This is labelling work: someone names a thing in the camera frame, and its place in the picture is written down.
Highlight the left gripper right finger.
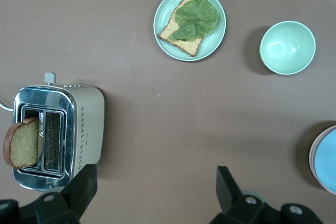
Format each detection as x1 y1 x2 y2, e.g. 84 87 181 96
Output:
209 166 323 224

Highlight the blue plate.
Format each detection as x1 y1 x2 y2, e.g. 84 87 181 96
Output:
313 131 336 193

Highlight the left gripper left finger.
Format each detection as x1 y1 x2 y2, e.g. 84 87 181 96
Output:
0 164 98 224

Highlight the green plate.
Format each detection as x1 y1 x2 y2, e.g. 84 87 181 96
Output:
153 0 227 62

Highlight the bread slice under lettuce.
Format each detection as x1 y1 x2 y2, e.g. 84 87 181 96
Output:
158 0 204 57

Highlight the beige plate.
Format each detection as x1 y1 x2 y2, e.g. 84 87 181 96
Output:
309 125 336 190

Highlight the green bowl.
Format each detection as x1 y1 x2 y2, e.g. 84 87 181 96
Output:
259 20 317 75

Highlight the white toaster cable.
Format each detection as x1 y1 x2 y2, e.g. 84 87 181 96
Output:
0 97 14 112

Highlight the beige and chrome toaster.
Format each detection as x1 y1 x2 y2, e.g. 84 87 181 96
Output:
12 71 106 192

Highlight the green lettuce leaf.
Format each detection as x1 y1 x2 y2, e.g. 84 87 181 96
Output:
169 0 220 42

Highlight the brown bread slice in toaster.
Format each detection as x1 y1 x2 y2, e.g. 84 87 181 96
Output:
3 117 40 170

